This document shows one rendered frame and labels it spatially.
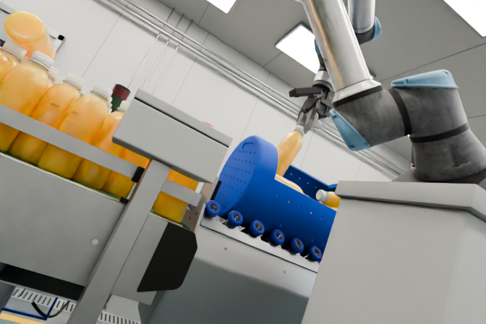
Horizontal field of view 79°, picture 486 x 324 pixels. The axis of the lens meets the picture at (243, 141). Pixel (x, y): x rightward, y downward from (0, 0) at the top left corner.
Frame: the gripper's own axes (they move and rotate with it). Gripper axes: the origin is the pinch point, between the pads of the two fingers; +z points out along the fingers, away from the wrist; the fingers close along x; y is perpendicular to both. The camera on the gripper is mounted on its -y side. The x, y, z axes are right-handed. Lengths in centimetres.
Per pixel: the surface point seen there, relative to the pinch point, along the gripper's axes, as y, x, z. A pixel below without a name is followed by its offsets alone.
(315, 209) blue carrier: 6.7, -13.1, 25.6
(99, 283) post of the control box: -43, -30, 56
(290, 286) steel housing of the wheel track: 7, -12, 49
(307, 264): 12.3, -10.3, 41.3
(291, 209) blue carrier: -1.1, -12.5, 28.7
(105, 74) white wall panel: -113, 334, -73
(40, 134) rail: -65, -20, 38
